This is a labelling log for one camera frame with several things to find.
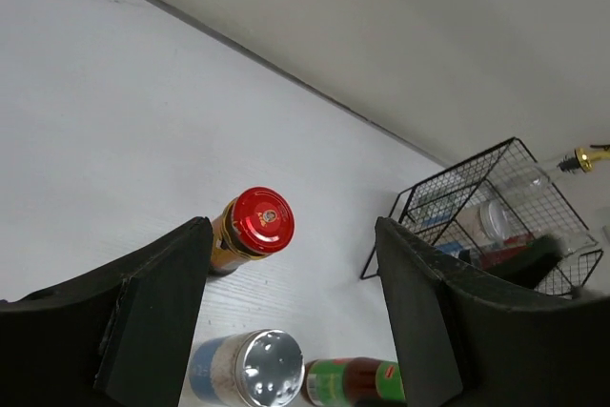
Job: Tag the black wire rack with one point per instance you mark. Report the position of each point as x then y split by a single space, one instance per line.
431 205

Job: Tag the red lid jar back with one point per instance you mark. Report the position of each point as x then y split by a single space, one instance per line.
254 225

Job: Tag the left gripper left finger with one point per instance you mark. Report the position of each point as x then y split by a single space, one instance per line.
119 335

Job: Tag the silver lid shaker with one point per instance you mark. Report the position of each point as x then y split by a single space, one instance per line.
259 368
475 228

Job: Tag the green label sauce bottle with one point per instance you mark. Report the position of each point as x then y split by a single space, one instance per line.
347 381

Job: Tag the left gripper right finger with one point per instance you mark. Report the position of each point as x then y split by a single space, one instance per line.
467 338

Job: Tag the clear glass oil bottle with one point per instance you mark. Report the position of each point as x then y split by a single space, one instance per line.
526 189

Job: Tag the dark soy sauce bottle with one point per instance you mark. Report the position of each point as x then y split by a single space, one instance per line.
526 265

